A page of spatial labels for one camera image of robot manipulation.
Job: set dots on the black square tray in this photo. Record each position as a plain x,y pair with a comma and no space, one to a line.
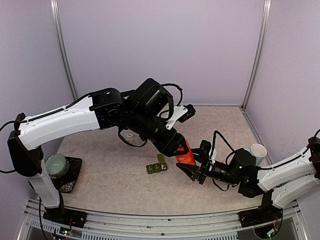
65,183

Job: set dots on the front aluminium rail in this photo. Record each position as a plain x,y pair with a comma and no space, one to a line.
113,226

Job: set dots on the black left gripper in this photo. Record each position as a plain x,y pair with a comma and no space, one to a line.
169,146

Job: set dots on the right aluminium frame post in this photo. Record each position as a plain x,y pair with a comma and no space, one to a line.
258,53

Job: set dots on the aluminium frame post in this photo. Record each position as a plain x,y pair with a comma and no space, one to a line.
258,53
54,5

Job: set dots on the green pill organizer box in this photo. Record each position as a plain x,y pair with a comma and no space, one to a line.
159,166

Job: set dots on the light blue mug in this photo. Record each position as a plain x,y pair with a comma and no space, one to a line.
258,151

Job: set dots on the green ceramic bowl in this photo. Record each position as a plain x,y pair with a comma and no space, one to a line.
56,165

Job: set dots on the small white bottle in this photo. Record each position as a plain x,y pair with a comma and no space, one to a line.
129,137

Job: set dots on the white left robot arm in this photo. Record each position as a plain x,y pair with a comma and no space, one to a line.
149,111

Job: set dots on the red cylindrical can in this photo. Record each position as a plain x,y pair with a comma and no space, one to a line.
185,155

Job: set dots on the left aluminium frame post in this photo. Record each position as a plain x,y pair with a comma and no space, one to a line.
54,5

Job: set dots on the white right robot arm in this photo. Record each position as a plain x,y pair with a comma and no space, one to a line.
285,181

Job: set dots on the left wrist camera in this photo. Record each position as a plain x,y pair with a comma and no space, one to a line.
181,114

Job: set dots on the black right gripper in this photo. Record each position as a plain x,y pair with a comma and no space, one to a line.
197,171

